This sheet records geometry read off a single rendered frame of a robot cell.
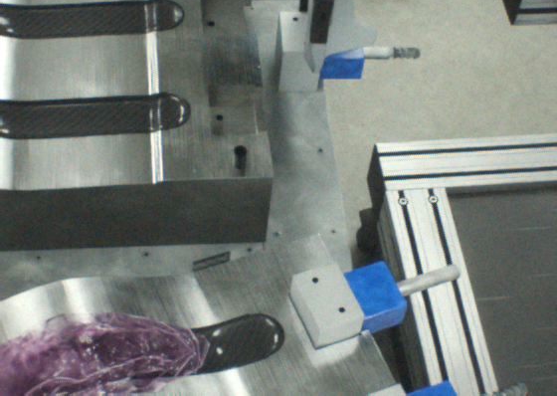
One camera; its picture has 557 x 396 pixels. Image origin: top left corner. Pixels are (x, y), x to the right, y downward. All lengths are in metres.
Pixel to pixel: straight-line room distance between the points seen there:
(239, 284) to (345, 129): 1.24
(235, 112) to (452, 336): 0.73
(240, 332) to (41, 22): 0.33
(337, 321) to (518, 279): 0.90
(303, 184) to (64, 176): 0.22
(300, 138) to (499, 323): 0.70
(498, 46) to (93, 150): 1.47
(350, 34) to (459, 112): 1.17
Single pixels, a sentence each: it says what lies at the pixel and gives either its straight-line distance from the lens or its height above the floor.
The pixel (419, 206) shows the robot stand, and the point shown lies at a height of 0.23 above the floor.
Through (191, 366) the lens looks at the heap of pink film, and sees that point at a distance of 0.87.
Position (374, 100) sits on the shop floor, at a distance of 2.20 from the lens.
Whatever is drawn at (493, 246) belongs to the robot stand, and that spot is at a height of 0.21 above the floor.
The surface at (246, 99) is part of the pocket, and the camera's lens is 1.01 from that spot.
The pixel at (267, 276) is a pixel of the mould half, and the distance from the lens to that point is 0.93.
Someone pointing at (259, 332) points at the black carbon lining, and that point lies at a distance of 0.91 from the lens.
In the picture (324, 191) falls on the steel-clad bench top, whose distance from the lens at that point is 1.05.
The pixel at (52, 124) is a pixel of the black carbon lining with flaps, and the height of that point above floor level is 0.88.
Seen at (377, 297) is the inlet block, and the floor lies 0.87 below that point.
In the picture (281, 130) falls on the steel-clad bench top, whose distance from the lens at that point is 1.09.
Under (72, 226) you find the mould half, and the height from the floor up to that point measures 0.83.
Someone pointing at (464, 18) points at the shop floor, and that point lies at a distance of 2.38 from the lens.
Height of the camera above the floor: 1.64
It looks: 53 degrees down
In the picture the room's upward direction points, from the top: 7 degrees clockwise
